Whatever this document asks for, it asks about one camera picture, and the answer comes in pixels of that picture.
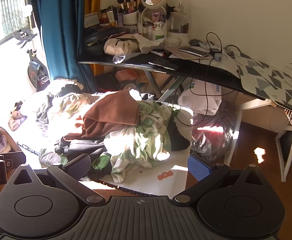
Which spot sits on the orange cardboard box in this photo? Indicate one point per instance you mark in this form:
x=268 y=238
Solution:
x=125 y=75

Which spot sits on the geometric patterned table mat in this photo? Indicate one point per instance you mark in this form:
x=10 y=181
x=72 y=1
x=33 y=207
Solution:
x=268 y=80

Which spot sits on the white metal table frame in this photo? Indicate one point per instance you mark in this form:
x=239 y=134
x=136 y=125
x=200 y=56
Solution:
x=280 y=152

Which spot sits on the beige cloth bag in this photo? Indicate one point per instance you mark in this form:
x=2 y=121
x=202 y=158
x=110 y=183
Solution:
x=120 y=45

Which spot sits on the clear cosmetics organiser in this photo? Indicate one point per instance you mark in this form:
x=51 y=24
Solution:
x=178 y=22

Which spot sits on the crumpled clear plastic bag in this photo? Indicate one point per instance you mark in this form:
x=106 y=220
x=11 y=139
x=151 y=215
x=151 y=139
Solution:
x=122 y=58

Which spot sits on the pale clothes heap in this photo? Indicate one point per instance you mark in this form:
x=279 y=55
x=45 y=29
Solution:
x=55 y=100

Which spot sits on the black flat phone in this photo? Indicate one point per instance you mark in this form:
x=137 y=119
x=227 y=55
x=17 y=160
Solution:
x=164 y=65

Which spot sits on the small glass bottle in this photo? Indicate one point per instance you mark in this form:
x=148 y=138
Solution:
x=181 y=8

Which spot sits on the beige slipper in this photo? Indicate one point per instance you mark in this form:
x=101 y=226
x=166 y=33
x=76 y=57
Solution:
x=18 y=110
x=17 y=125

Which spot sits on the smartphone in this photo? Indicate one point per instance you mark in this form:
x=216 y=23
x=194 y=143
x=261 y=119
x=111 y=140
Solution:
x=194 y=51

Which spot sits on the black charger adapter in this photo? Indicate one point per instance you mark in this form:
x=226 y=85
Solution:
x=214 y=51

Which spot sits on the green and white bed sheet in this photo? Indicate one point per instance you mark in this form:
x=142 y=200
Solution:
x=141 y=140

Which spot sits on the white makeup brush holder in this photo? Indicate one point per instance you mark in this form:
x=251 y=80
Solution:
x=130 y=17

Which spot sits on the brown knit garment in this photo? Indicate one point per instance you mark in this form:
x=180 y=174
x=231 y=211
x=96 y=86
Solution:
x=110 y=112

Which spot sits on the dark translucent plastic bag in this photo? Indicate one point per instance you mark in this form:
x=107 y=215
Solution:
x=211 y=140

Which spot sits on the white plastic bag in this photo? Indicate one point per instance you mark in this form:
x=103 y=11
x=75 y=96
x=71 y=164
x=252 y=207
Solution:
x=201 y=100

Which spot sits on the blue curtain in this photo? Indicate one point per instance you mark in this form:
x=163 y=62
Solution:
x=60 y=30

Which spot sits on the black desk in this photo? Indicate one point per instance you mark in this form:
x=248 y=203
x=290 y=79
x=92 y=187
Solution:
x=211 y=72

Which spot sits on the beige notebook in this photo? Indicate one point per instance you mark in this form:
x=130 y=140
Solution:
x=178 y=54

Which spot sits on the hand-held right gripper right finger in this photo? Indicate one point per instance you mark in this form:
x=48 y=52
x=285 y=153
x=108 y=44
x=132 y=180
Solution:
x=198 y=167

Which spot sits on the crumpled white paper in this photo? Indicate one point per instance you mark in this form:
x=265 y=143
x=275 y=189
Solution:
x=148 y=43

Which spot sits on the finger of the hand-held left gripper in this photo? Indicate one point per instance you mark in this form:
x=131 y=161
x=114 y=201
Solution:
x=14 y=161

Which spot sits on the white cosmetics shelf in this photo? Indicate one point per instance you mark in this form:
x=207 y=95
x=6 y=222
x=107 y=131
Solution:
x=147 y=17

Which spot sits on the small grey-blue adapter cube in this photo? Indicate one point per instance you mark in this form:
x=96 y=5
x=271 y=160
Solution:
x=217 y=57

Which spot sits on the dark clothes pile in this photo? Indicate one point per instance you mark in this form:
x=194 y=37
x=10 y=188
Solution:
x=85 y=147

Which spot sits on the red marker pen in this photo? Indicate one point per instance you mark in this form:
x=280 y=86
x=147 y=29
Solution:
x=158 y=53

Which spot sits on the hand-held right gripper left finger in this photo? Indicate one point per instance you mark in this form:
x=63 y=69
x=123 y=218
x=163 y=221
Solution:
x=78 y=166

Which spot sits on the pile of mixed clothes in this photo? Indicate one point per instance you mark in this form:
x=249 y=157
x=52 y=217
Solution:
x=161 y=182

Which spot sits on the white lotion bottle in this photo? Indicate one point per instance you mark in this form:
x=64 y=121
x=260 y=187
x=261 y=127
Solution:
x=159 y=33

